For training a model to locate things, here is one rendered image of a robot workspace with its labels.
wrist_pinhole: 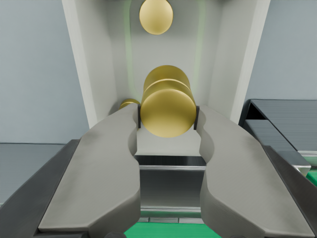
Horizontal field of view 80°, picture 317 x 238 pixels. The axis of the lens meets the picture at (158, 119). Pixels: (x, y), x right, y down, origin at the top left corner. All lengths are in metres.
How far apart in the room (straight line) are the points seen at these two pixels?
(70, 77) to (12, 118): 0.14
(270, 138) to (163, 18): 0.17
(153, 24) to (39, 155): 0.28
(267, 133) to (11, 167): 0.37
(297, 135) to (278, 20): 0.15
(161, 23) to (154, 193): 0.21
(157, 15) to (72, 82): 0.17
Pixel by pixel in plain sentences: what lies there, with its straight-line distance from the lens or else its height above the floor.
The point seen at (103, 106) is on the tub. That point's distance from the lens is 0.24.
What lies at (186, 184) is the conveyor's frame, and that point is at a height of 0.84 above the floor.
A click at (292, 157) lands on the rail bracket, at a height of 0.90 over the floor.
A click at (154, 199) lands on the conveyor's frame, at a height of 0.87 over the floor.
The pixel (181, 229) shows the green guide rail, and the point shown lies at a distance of 0.27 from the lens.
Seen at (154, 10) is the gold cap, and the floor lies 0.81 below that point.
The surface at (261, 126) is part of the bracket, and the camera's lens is 0.26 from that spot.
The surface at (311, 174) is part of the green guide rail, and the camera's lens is 0.25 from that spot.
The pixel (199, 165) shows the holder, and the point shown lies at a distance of 0.31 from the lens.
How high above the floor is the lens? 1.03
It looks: 59 degrees down
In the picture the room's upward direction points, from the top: 178 degrees counter-clockwise
